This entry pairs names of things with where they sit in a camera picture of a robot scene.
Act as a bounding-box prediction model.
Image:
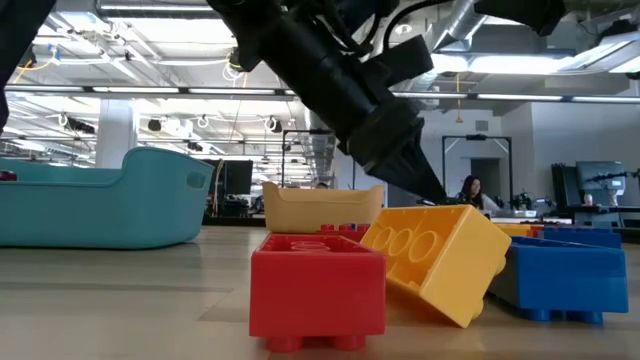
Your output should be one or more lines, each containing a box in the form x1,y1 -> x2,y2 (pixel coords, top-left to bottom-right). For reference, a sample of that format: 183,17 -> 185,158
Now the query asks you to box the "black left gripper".
337,97 -> 449,204

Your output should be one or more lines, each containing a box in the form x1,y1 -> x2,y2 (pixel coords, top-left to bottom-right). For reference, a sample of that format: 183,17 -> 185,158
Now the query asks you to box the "yellow toy brick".
494,222 -> 535,238
359,203 -> 513,330

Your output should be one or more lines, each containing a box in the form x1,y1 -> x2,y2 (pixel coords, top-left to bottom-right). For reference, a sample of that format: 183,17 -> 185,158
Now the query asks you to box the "blue toy brick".
540,226 -> 624,250
487,235 -> 630,325

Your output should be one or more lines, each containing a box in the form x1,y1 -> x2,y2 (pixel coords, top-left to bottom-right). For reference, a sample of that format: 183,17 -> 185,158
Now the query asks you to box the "gray monitor on arm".
574,160 -> 627,192

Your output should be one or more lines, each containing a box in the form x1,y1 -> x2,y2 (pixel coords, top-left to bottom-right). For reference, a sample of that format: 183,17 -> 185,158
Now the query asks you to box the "yellow hanging pendant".
453,73 -> 464,125

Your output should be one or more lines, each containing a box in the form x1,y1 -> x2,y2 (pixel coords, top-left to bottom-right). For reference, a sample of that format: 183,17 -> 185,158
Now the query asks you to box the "gray door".
469,158 -> 502,199

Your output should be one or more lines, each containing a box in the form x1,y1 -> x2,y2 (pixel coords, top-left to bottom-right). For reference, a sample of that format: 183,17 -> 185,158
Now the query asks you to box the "orange plastic bin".
262,181 -> 386,235

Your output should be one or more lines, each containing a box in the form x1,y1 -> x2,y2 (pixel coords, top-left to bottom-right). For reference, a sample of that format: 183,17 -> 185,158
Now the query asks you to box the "black cabinet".
551,163 -> 577,211

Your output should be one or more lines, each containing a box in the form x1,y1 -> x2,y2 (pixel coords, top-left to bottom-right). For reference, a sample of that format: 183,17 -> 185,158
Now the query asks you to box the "black monitor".
223,159 -> 255,197

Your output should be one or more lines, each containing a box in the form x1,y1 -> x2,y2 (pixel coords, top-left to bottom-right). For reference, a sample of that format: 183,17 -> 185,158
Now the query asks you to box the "long linear ceiling light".
0,84 -> 640,104

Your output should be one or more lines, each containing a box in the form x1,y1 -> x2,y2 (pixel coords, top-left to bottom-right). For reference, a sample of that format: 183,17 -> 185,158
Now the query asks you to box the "white building column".
94,98 -> 140,169

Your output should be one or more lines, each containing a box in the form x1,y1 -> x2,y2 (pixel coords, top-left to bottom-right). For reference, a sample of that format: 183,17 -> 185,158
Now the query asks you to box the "light teal plastic bin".
0,146 -> 216,250

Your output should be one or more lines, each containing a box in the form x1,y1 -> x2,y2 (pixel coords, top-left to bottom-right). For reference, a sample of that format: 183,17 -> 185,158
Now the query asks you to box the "silver smooth ventilation duct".
429,0 -> 489,51

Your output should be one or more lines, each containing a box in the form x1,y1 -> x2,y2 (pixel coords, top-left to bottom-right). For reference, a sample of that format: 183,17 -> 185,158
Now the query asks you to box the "silver ribbed ventilation duct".
299,107 -> 337,176

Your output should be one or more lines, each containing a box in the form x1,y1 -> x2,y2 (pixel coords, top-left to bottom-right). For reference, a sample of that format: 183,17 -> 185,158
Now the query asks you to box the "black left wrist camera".
367,33 -> 435,89

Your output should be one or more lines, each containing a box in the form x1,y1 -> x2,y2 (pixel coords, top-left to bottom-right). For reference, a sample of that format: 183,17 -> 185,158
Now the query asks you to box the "black reel with yellow cable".
227,45 -> 249,72

